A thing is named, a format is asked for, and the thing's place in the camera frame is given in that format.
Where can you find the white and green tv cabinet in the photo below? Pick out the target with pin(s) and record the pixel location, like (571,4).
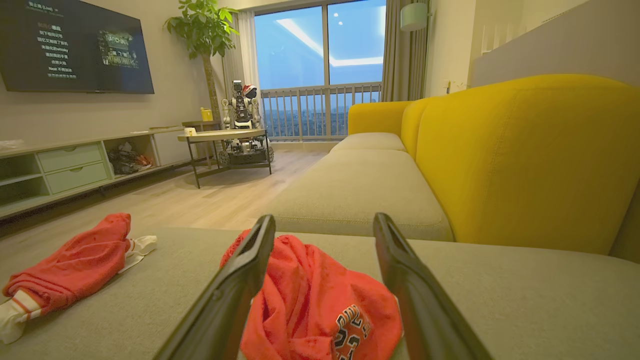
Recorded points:
(75,170)

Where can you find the oval wooden coffee table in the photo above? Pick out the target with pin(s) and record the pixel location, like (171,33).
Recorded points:
(225,135)

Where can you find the white sheer curtain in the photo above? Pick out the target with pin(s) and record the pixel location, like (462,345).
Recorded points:
(240,60)

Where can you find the red jersey with black print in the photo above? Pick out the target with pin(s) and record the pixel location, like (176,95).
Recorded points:
(310,305)

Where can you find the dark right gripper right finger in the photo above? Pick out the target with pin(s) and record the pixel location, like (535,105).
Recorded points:
(425,310)

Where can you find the black flat screen television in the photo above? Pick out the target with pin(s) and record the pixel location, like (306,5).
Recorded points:
(75,45)

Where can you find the grey fabric ottoman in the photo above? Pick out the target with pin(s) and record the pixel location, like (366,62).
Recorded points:
(520,305)

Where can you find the white cup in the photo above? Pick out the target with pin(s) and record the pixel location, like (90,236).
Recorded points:
(190,132)

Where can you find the red garment with white sleeve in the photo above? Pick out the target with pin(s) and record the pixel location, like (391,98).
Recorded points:
(80,265)

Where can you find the yellow sofa backrest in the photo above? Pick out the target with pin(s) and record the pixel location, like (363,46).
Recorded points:
(530,160)

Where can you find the yellow jug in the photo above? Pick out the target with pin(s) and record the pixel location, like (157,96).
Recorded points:
(206,114)

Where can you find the green potted tree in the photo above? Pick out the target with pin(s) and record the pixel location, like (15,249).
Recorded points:
(205,30)

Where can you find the pale green wall lamp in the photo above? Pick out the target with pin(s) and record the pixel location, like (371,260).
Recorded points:
(414,16)

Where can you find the clutter in cabinet shelf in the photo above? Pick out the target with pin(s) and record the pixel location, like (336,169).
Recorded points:
(127,161)

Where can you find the small grey sofa seat cushion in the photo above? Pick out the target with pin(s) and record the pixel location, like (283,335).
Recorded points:
(370,141)

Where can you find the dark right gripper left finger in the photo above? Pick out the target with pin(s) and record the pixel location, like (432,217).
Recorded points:
(235,305)

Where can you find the grey balcony railing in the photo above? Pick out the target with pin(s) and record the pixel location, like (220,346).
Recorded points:
(320,87)

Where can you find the grey curtain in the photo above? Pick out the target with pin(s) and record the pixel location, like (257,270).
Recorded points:
(405,65)

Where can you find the large glass window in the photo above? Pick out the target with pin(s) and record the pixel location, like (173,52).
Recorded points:
(300,50)

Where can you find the white wheeled humanoid robot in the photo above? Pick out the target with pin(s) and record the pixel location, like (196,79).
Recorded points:
(243,107)

